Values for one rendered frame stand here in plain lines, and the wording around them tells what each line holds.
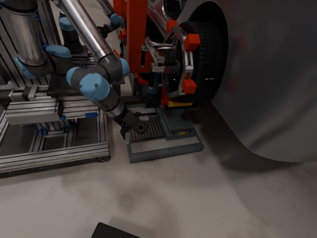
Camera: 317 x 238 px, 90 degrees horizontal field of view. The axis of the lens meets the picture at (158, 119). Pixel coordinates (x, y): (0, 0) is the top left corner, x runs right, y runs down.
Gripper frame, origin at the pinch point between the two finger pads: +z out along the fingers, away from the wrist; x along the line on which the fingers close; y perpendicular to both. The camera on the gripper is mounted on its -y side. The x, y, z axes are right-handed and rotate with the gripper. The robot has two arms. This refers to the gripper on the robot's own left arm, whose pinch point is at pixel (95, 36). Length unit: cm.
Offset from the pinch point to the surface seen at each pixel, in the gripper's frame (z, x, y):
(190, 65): -86, 26, 66
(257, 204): -103, 143, 145
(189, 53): -88, 22, 58
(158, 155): -26, 88, 103
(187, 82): -81, 32, 74
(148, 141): -16, 84, 87
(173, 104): -57, 63, 65
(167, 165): -31, 98, 111
